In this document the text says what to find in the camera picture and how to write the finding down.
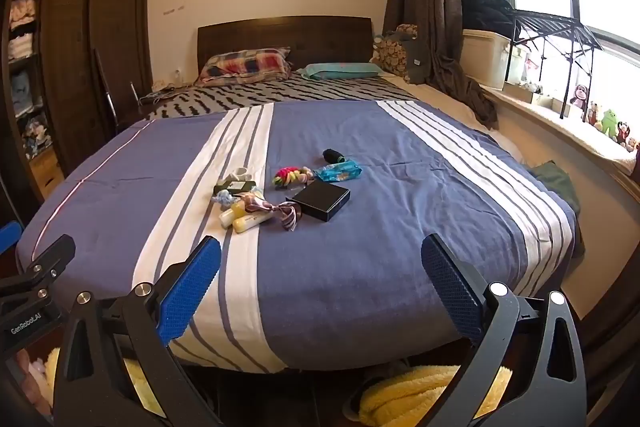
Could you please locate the yellow tube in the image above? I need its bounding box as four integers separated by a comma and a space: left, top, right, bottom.
234, 212, 275, 234
219, 202, 248, 228

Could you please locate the dark folded clothing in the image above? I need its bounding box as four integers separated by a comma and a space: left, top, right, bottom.
460, 0, 516, 45

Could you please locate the teal pillow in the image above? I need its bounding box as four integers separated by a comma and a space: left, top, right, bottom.
300, 62, 383, 81

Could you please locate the blue white striped blanket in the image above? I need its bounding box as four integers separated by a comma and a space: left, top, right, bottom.
15, 99, 576, 374

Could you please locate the green bottle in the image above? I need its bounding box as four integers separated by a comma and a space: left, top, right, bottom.
212, 179, 257, 198

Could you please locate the striped ribbon bow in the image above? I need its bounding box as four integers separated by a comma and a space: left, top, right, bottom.
240, 193, 300, 232

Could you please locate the dark wooden wardrobe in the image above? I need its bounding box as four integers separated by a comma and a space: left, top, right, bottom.
0, 0, 156, 208

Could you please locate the black box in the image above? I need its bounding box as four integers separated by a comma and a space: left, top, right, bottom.
285, 181, 351, 223

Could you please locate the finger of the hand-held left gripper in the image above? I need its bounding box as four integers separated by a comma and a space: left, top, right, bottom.
0, 221, 23, 255
0, 234, 76, 315

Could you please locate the zebra pattern bed sheet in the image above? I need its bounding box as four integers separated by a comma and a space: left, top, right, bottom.
145, 74, 418, 120

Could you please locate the green frog plush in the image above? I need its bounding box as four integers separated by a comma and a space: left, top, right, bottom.
600, 108, 621, 138

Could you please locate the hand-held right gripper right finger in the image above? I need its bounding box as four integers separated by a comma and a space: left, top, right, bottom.
420, 233, 588, 427

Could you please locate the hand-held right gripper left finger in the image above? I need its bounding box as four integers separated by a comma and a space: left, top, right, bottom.
52, 236, 223, 427

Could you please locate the plaid pillow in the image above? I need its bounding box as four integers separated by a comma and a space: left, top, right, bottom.
195, 48, 293, 86

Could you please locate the pink yellow fuzzy garland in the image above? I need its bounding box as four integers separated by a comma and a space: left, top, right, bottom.
273, 165, 316, 188

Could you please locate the log print cushion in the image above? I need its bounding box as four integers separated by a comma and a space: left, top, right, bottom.
372, 24, 418, 82

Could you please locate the white storage box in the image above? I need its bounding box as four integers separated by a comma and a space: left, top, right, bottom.
460, 29, 513, 90

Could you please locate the green cloth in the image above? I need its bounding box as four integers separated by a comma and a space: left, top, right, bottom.
530, 161, 581, 214

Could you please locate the white tape roll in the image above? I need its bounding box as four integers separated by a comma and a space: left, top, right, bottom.
223, 167, 256, 185

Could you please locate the teal wipes packet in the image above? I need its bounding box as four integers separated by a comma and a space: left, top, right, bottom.
314, 160, 362, 182

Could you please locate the dark wooden headboard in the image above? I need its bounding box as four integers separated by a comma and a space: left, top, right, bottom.
196, 16, 373, 75

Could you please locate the black drying rack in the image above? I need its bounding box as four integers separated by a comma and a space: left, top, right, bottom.
505, 7, 603, 120

